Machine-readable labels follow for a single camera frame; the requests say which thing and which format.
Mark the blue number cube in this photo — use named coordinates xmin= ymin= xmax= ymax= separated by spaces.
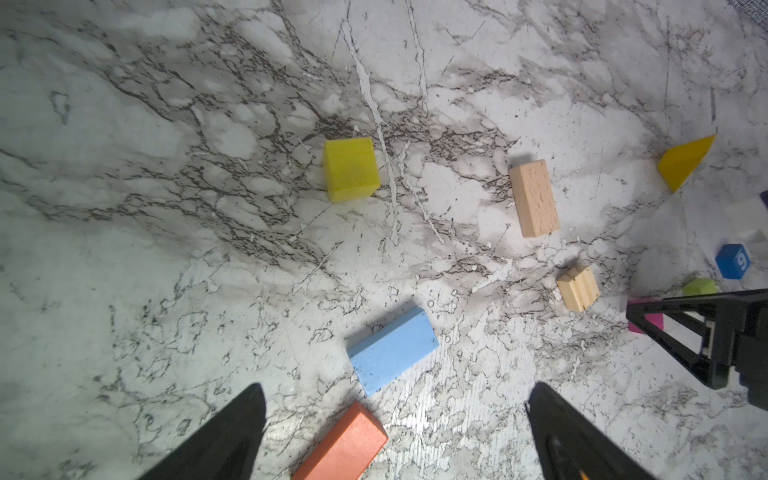
xmin=715 ymin=244 xmax=751 ymax=280

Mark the lime green wooden block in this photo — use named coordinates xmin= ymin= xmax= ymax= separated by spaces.
xmin=682 ymin=278 xmax=717 ymax=297

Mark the yellow wooden wedge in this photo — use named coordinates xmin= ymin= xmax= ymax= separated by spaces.
xmin=657 ymin=135 xmax=716 ymax=192

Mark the red wooden block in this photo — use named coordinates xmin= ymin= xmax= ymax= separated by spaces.
xmin=292 ymin=402 xmax=388 ymax=480

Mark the yellow wooden cube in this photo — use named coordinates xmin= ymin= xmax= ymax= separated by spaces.
xmin=323 ymin=137 xmax=381 ymax=203

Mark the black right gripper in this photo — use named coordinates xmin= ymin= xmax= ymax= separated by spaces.
xmin=625 ymin=289 xmax=767 ymax=411

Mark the magenta wooden cube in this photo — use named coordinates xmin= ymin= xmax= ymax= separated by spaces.
xmin=627 ymin=298 xmax=665 ymax=334

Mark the small ridged natural wood block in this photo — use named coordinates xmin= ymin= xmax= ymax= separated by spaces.
xmin=556 ymin=266 xmax=600 ymax=312

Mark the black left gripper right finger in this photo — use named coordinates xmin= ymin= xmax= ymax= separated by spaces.
xmin=526 ymin=382 xmax=652 ymax=479

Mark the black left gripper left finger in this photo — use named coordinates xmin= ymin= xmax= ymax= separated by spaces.
xmin=142 ymin=383 xmax=266 ymax=479

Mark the light blue wooden block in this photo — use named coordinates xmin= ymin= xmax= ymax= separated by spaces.
xmin=347 ymin=307 xmax=439 ymax=396

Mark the long natural wood block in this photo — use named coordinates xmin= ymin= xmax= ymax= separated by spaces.
xmin=509 ymin=160 xmax=560 ymax=238

